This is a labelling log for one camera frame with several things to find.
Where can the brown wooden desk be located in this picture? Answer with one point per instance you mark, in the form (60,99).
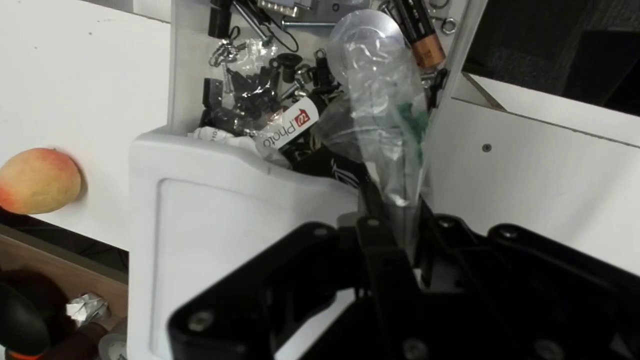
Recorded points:
(41,251)

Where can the crumpled silver foil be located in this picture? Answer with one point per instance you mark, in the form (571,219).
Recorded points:
(87,309)

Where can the orange peach fruit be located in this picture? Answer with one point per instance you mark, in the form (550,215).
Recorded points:
(41,181)

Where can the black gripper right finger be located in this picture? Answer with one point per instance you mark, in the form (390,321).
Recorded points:
(443,243)

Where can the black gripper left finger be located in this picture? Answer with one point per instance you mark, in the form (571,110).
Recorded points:
(380,226)

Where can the white shelf cabinet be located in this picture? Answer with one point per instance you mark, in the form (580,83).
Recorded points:
(553,172)

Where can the white tube with red label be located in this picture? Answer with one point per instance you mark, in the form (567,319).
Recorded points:
(288,129)

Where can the clear drawer full of clutter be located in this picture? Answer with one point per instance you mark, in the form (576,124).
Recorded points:
(253,87)

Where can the black and copper battery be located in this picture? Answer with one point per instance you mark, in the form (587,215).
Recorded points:
(421,37)

